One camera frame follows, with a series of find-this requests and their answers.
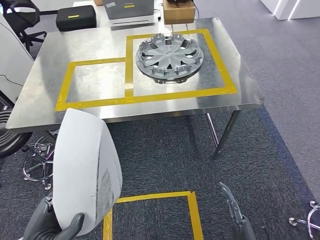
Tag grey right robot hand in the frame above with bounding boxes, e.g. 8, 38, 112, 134
218, 181, 257, 240

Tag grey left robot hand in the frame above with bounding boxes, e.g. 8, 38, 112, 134
23, 195, 85, 240

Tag white curved plastic part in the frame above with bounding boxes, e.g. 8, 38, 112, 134
52, 108, 123, 238

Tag steel workbench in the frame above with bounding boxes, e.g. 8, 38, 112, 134
5, 17, 265, 161

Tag white desk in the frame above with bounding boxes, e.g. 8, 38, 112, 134
0, 14, 35, 104

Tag grey plastic hubcap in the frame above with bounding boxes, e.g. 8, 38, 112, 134
135, 32, 205, 84

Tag black case with yellow stripe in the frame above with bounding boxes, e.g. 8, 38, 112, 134
55, 4, 97, 33

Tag black office chair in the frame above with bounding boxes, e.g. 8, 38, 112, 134
0, 0, 48, 52

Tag brown cardboard box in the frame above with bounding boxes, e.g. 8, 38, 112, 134
162, 0, 196, 25

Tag grey box device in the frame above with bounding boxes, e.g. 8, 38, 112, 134
102, 0, 155, 28

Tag black item on box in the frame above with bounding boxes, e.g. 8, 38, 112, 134
166, 0, 194, 6

